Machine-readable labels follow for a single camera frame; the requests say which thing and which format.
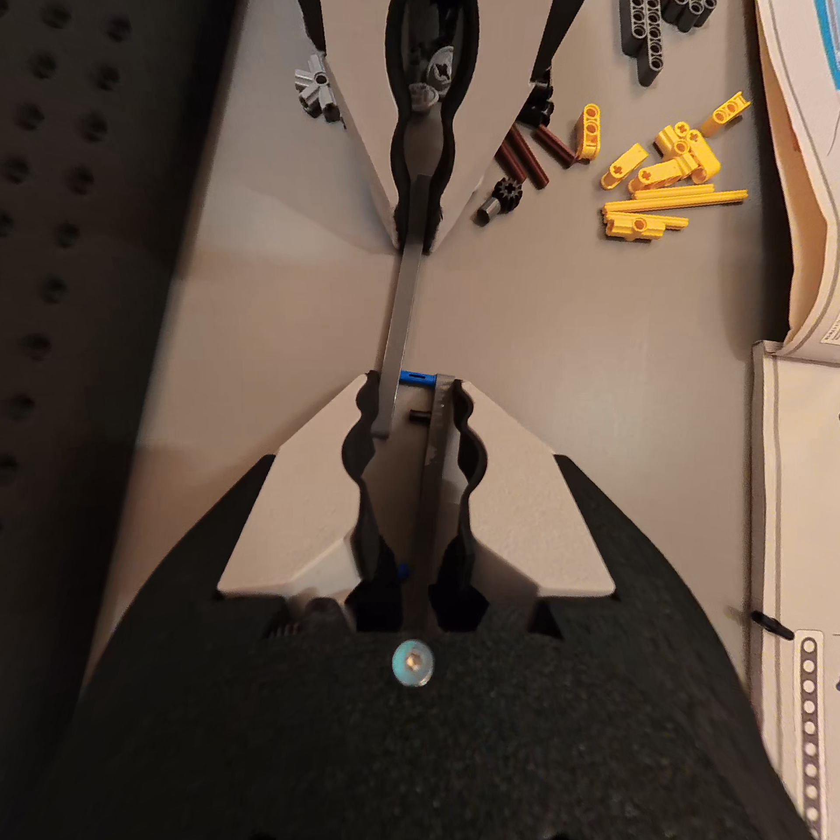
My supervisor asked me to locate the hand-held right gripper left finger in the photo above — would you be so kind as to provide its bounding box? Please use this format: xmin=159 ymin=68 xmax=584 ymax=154
xmin=217 ymin=371 xmax=403 ymax=631

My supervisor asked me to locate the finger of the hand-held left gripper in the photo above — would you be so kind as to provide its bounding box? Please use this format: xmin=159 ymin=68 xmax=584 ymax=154
xmin=423 ymin=0 xmax=553 ymax=257
xmin=320 ymin=0 xmax=416 ymax=250

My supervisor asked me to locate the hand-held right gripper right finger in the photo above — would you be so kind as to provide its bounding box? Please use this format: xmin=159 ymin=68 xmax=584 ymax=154
xmin=428 ymin=379 xmax=618 ymax=632

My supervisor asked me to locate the long grey lego beam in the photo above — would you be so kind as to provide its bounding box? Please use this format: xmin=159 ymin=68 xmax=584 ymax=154
xmin=371 ymin=172 xmax=434 ymax=441
xmin=410 ymin=373 xmax=458 ymax=624

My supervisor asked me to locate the grey cross lego piece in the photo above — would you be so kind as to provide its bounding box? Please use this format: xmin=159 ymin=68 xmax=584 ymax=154
xmin=293 ymin=52 xmax=343 ymax=124

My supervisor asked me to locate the stack of dark lego beams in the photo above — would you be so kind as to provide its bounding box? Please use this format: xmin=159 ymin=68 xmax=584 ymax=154
xmin=619 ymin=0 xmax=719 ymax=88

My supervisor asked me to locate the brown lego axle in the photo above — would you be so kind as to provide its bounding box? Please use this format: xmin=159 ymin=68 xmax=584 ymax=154
xmin=494 ymin=140 xmax=529 ymax=186
xmin=508 ymin=123 xmax=550 ymax=191
xmin=533 ymin=122 xmax=578 ymax=169

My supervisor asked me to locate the black lego gear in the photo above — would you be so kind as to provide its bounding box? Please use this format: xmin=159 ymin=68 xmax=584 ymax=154
xmin=475 ymin=176 xmax=525 ymax=228

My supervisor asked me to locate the pile of yellow lego pieces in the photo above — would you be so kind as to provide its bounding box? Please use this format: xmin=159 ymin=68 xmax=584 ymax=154
xmin=574 ymin=91 xmax=752 ymax=242

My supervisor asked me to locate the lego instruction booklet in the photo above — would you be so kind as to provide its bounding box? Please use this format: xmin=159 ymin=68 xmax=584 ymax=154
xmin=748 ymin=0 xmax=840 ymax=840

